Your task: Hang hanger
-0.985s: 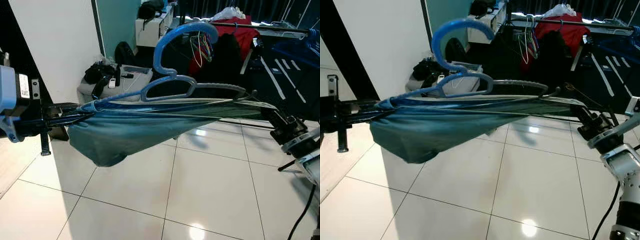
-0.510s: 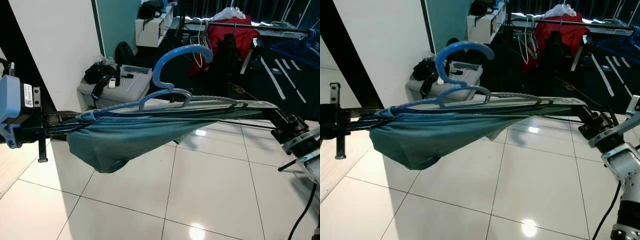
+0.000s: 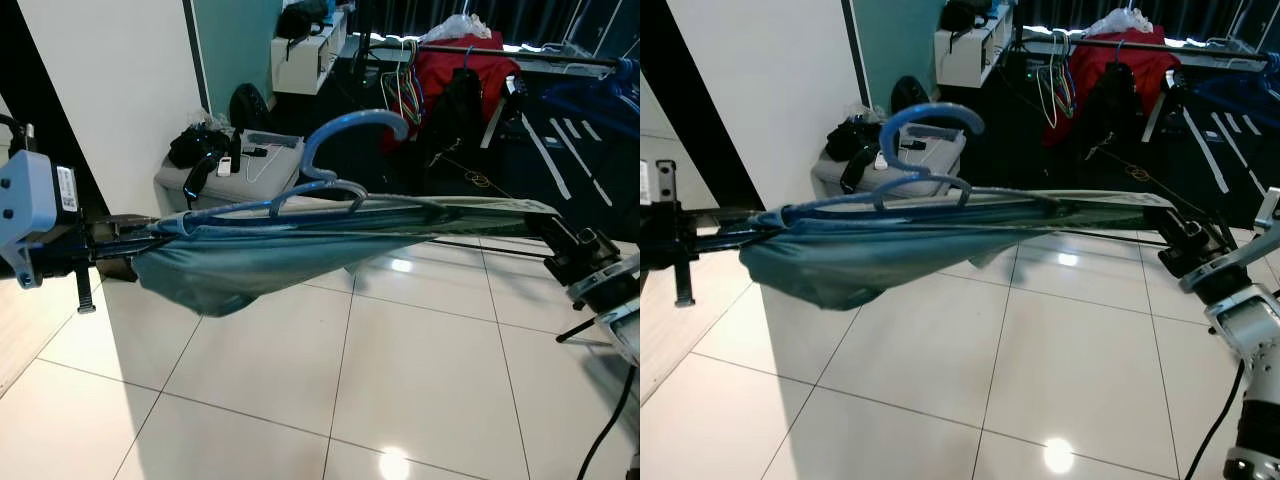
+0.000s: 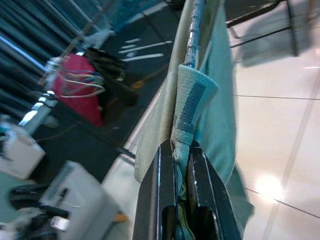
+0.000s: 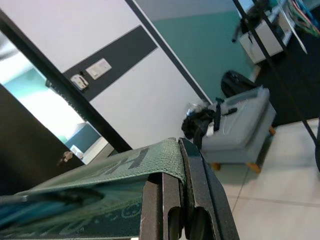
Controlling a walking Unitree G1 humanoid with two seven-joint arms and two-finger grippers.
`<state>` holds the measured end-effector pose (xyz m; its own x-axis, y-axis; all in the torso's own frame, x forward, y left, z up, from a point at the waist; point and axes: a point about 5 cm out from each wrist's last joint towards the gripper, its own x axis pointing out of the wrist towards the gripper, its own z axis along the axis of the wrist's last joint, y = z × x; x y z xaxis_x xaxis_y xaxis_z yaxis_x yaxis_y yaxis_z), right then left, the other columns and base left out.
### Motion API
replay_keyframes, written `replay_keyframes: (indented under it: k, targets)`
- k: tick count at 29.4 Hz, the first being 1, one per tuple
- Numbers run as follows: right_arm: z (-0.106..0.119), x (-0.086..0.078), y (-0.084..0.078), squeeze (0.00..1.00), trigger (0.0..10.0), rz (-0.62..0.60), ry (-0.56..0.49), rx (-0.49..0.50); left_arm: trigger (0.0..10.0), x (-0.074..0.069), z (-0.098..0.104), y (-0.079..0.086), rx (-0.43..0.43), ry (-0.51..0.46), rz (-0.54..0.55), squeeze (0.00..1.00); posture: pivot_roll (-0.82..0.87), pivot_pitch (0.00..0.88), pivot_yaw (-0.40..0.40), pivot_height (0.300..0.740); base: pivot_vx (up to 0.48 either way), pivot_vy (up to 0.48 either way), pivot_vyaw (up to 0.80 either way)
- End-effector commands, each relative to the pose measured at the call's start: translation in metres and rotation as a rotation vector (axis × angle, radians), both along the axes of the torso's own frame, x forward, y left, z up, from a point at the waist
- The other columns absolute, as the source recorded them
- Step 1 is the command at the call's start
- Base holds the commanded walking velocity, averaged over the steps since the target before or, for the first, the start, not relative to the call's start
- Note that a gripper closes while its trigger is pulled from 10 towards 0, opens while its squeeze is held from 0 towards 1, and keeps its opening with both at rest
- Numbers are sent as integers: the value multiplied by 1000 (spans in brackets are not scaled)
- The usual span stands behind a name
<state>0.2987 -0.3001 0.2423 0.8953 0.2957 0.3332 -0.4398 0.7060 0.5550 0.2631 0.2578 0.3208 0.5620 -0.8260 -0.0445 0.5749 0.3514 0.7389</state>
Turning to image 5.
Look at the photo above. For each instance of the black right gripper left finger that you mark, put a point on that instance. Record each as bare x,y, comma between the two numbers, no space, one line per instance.
152,212

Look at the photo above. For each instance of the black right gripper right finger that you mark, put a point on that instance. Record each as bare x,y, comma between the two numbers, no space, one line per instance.
212,212

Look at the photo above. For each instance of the olive shorts lettered waistband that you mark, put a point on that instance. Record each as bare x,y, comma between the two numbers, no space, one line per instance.
100,170

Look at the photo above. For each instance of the grey ottoman wooden legs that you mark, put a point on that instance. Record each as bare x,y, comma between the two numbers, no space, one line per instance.
237,130

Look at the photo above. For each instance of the black plastic bag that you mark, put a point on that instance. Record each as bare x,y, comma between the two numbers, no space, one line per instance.
197,120

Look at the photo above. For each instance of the teal upholstered bed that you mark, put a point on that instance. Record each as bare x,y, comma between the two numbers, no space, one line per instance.
87,135

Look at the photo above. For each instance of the black round object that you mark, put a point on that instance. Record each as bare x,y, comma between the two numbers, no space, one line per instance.
232,80

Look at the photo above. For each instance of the black door leaf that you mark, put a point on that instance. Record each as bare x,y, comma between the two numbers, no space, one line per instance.
30,150

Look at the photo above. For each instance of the white storage box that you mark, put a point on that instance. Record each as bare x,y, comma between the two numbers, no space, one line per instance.
265,42

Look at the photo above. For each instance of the multicolour striped garment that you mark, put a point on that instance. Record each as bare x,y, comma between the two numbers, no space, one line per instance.
305,20

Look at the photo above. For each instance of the black clothes rack frame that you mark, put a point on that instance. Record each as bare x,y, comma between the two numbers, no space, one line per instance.
310,132

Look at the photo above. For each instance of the grey wall socket plug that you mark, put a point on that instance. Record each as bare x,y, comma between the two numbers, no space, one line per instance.
80,81

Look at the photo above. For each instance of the white wall switch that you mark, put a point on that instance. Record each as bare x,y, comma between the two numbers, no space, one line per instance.
98,68

